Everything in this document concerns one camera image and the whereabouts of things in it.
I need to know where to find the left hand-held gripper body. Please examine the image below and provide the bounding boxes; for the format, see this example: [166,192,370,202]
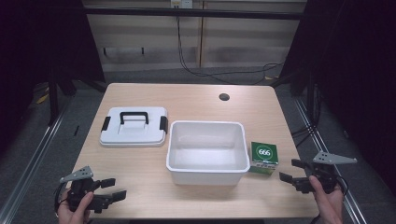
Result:
[59,165,104,215]

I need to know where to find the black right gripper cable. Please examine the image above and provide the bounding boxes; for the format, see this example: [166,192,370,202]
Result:
[334,175,350,198]

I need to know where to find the metal floor rail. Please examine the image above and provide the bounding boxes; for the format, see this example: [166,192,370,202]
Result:
[293,96,370,224]
[0,101,73,224]

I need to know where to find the black floor cables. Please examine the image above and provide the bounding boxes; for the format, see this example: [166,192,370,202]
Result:
[290,122,317,148]

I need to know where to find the white plastic storage box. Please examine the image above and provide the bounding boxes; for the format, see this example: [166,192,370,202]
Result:
[165,119,251,187]

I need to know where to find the white wall socket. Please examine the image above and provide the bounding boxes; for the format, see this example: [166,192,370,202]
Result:
[170,0,194,9]

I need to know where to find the white lid with black handle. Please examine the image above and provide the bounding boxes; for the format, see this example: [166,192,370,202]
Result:
[99,106,169,148]

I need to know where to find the black metal stand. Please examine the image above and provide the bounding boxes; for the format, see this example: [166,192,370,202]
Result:
[47,69,61,127]

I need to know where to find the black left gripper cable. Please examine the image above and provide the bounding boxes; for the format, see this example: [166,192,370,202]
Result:
[53,182,70,218]

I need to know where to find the dark curtain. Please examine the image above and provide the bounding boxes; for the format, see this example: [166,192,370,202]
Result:
[278,0,396,197]
[0,0,106,157]

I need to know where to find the black horizontal metal bar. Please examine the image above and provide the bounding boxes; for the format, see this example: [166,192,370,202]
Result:
[83,7,308,21]

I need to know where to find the person's left hand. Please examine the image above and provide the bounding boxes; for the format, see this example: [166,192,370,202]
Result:
[57,190,94,224]

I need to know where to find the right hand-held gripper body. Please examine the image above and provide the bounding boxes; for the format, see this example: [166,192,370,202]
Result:
[293,150,359,195]

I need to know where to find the person's right hand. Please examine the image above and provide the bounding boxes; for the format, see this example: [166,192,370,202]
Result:
[308,175,346,224]

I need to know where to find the green carton box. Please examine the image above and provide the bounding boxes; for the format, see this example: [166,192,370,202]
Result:
[248,141,279,176]

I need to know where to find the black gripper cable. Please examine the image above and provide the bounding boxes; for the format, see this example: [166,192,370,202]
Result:
[334,175,350,198]
[53,182,70,218]

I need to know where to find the black wall cable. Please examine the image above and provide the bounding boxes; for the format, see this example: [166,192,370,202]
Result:
[176,15,285,86]

